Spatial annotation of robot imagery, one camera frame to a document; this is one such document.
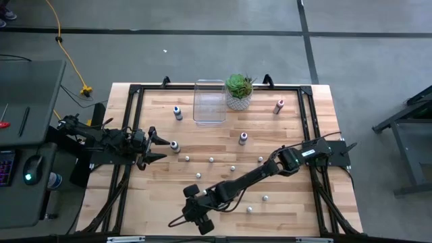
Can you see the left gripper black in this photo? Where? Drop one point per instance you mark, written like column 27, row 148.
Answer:
column 141, row 146

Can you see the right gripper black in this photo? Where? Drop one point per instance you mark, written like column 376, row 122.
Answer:
column 200, row 207

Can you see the large black-capped colouring bottle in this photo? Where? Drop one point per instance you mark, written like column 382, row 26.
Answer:
column 175, row 146

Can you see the large blue-capped colouring bottle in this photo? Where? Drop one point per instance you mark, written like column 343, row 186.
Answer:
column 177, row 114

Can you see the clear plastic container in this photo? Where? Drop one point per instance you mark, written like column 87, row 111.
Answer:
column 209, row 108

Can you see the large purple-capped colouring bottle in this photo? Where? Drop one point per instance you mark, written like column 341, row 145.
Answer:
column 243, row 137

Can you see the large pink-capped colouring bottle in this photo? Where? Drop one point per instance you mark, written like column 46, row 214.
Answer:
column 278, row 106

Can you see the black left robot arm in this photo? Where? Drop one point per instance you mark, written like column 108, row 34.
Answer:
column 101, row 135

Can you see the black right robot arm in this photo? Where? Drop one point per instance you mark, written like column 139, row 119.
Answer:
column 256, row 172

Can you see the succulent in patterned pot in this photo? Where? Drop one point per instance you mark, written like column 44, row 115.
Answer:
column 239, row 89

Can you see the white and blue bottle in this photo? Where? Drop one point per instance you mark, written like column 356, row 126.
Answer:
column 54, row 180

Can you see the black computer mouse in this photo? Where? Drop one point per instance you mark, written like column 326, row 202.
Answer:
column 32, row 168

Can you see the black pen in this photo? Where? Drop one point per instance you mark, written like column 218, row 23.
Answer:
column 23, row 121

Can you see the dark grey desk top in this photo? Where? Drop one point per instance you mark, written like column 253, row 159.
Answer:
column 33, row 87

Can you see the dark grey keyboard shelf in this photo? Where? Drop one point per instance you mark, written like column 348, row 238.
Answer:
column 20, row 206

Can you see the backlit black keyboard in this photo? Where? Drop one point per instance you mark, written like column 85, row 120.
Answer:
column 6, row 168

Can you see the person's shoe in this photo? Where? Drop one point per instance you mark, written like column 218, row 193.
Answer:
column 2, row 23
column 11, row 15

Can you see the black metal side table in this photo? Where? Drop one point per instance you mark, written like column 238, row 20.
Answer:
column 398, row 116

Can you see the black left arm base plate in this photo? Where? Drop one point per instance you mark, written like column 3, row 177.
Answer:
column 108, row 158

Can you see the silver metal bracket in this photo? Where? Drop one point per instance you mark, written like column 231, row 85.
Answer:
column 125, row 239
column 314, row 240

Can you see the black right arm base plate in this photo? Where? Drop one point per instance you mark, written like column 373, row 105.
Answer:
column 337, row 158

